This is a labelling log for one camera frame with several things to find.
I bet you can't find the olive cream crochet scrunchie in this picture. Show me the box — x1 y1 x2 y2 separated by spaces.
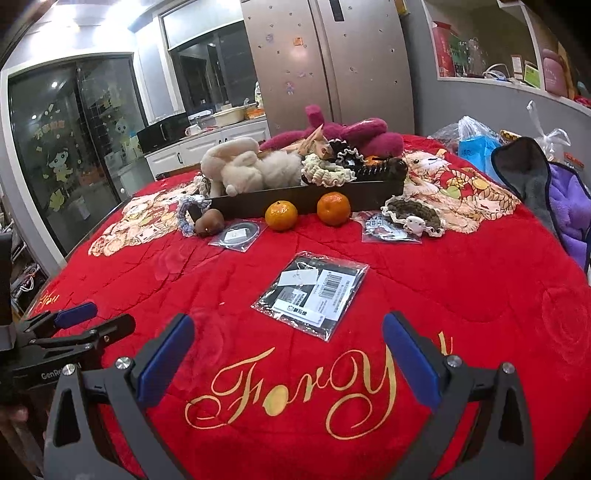
380 196 447 239

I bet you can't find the red printed blanket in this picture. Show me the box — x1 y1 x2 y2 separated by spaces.
28 131 591 480

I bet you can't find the white kitchen cabinet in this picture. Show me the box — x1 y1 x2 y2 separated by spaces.
145 117 271 182

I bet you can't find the blue white braided scrunchie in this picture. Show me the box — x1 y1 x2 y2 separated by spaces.
177 194 207 239

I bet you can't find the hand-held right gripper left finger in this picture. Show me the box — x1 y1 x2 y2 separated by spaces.
43 314 195 480

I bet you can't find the stainless steel refrigerator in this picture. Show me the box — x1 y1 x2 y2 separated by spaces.
240 0 416 140

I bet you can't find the glass door with stickers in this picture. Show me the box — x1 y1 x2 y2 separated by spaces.
7 53 156 260

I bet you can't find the red box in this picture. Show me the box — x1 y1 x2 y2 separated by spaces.
431 20 462 78

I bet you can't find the black microwave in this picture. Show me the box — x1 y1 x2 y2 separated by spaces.
137 112 190 154

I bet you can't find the green box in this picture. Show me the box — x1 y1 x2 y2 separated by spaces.
455 34 476 75

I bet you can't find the pink padded item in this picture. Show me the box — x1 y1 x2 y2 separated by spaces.
540 48 570 99

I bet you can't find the orange mandarin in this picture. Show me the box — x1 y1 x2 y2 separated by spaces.
317 191 352 227
265 200 299 232

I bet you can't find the blue plastic bag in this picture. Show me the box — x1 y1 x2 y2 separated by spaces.
458 134 505 172

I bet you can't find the beige plush rabbit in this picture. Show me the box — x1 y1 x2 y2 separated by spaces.
200 137 306 198

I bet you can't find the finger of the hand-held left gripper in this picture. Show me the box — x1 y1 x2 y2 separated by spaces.
21 301 99 334
34 314 137 359

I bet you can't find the magenta plush toy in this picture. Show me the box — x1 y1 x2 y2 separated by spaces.
260 104 405 158

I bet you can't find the grey cloth with navy trim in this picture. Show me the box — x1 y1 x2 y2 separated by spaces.
490 137 553 241

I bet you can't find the dark plastic bag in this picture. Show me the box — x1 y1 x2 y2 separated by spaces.
427 122 463 149

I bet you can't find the beige basin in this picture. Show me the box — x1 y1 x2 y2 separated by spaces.
213 108 246 128

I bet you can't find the clear plastic bag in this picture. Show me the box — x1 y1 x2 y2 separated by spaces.
526 100 572 161

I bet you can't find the small brown round object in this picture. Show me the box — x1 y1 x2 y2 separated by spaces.
193 208 226 238

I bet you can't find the black flat plastic packet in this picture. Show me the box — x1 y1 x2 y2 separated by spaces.
251 251 371 343

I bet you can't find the black tray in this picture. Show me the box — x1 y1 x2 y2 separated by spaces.
207 178 408 216

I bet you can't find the purple fleece cloth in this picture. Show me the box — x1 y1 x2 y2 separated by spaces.
544 161 591 274

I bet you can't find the black white lace scrunchie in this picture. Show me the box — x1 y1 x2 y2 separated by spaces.
329 141 366 170

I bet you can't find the clear packet with ring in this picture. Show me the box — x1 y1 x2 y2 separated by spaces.
207 220 269 253

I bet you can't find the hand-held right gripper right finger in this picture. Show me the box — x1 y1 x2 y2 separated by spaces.
382 311 536 480

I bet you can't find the kitchen window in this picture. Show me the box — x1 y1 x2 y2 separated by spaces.
159 9 259 119

